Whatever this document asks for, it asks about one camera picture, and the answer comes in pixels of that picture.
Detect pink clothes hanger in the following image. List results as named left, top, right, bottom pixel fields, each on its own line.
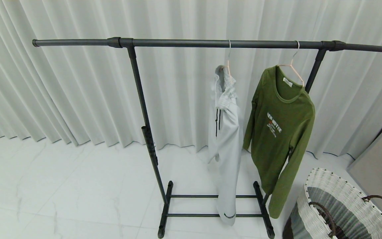
left=278, top=40, right=306, bottom=88
left=223, top=40, right=236, bottom=84

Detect white curtain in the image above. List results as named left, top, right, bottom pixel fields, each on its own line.
left=0, top=0, right=382, bottom=160

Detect black clothes rack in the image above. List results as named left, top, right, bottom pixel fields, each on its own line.
left=32, top=37, right=382, bottom=239

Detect green long-sleeved shirt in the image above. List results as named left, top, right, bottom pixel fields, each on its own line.
left=242, top=65, right=316, bottom=219

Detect white laundry basket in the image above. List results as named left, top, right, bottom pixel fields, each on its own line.
left=282, top=167, right=382, bottom=239

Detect pale grey trousers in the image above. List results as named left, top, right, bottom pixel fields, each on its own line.
left=207, top=65, right=244, bottom=226

